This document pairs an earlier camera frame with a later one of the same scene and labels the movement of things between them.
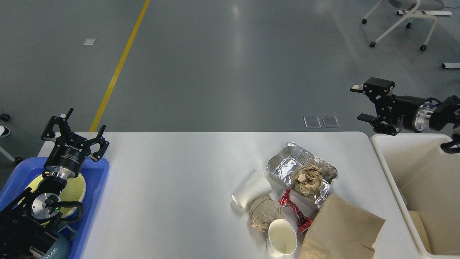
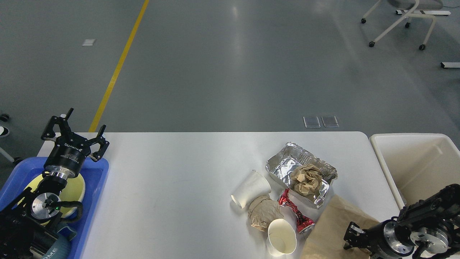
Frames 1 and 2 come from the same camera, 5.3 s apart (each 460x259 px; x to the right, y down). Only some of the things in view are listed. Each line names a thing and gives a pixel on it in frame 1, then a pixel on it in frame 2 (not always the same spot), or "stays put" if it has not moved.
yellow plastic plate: (74, 190) stays put
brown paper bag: (341, 228) stays put
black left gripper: (68, 153) stays put
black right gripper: (412, 114) to (380, 241)
